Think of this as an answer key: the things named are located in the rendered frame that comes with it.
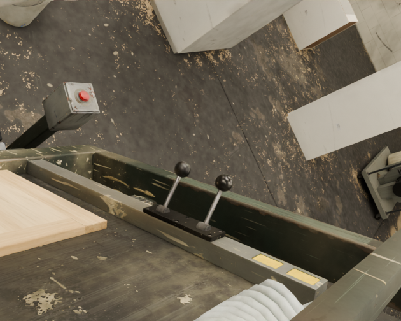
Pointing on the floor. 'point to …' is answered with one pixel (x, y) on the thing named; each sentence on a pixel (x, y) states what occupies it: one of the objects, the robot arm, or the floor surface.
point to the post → (33, 135)
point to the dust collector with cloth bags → (391, 180)
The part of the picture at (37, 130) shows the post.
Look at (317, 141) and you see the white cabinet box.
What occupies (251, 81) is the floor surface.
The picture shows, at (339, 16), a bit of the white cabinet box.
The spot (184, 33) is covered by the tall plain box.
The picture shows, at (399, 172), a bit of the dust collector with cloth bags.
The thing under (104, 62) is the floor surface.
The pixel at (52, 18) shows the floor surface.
